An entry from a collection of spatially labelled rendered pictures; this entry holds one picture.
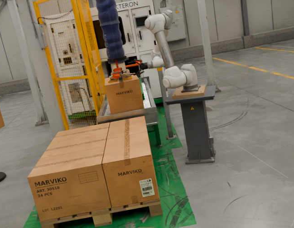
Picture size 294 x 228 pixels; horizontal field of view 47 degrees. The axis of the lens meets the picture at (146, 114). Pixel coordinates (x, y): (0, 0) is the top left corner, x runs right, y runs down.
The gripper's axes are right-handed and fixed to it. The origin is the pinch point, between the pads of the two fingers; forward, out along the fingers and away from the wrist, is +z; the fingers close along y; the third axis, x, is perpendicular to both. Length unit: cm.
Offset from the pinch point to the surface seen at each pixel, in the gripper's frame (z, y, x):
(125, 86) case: 8.7, 18.7, -4.0
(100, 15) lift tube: 22, -64, 18
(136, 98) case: -0.9, 35.1, -3.5
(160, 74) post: -37, 20, 45
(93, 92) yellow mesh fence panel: 55, 30, 66
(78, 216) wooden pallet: 62, 96, -136
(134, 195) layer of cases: 14, 86, -136
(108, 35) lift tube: 17.7, -39.9, 16.9
